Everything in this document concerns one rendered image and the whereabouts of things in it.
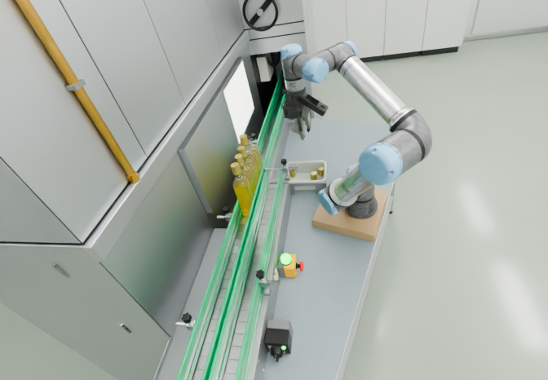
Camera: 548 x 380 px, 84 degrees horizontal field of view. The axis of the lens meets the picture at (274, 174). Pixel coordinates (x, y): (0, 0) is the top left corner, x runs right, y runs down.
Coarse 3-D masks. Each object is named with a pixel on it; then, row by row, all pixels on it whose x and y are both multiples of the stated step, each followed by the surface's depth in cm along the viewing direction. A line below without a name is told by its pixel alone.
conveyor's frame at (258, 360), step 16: (272, 160) 167; (272, 176) 160; (288, 192) 150; (288, 208) 149; (272, 256) 119; (272, 272) 114; (272, 288) 114; (272, 304) 113; (256, 336) 97; (256, 352) 93; (256, 368) 91
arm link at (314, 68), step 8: (296, 56) 101; (304, 56) 99; (312, 56) 98; (320, 56) 98; (328, 56) 98; (296, 64) 100; (304, 64) 97; (312, 64) 94; (320, 64) 95; (328, 64) 99; (296, 72) 101; (304, 72) 97; (312, 72) 95; (320, 72) 96; (328, 72) 98; (312, 80) 97; (320, 80) 98
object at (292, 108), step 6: (282, 90) 115; (288, 96) 115; (294, 96) 115; (288, 102) 117; (294, 102) 116; (288, 108) 117; (294, 108) 115; (300, 108) 115; (306, 108) 117; (288, 114) 119; (294, 114) 118; (306, 114) 118
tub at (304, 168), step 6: (288, 162) 169; (294, 162) 169; (300, 162) 168; (306, 162) 167; (312, 162) 166; (318, 162) 166; (324, 162) 164; (300, 168) 170; (306, 168) 169; (312, 168) 169; (324, 168) 166; (288, 174) 166; (300, 174) 171; (306, 174) 170; (324, 174) 157; (294, 180) 168; (300, 180) 156; (306, 180) 155; (312, 180) 154; (318, 180) 154; (324, 180) 153
